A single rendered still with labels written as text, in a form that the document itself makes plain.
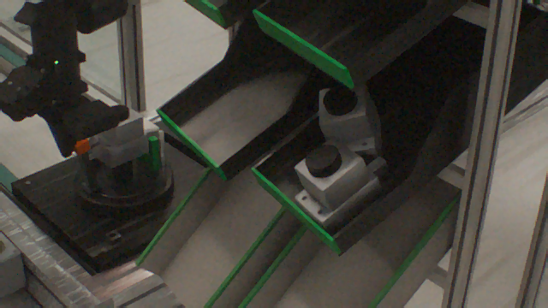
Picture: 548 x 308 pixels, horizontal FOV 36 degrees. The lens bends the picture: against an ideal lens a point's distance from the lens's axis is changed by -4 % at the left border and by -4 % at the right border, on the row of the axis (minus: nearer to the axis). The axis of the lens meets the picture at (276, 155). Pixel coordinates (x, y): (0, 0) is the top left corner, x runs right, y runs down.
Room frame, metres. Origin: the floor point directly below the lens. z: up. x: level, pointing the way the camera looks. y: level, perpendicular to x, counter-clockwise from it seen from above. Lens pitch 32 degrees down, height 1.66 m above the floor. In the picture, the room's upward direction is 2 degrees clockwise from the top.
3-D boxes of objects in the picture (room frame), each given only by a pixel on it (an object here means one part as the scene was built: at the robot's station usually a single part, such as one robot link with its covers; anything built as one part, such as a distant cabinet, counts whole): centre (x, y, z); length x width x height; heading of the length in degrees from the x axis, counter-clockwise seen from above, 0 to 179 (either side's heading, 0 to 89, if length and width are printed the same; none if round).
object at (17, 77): (0.90, 0.30, 1.18); 0.07 x 0.07 x 0.06; 46
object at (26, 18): (0.94, 0.27, 1.25); 0.09 x 0.06 x 0.07; 146
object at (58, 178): (1.00, 0.21, 0.96); 0.24 x 0.24 x 0.02; 44
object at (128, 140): (1.01, 0.20, 1.06); 0.08 x 0.04 x 0.07; 134
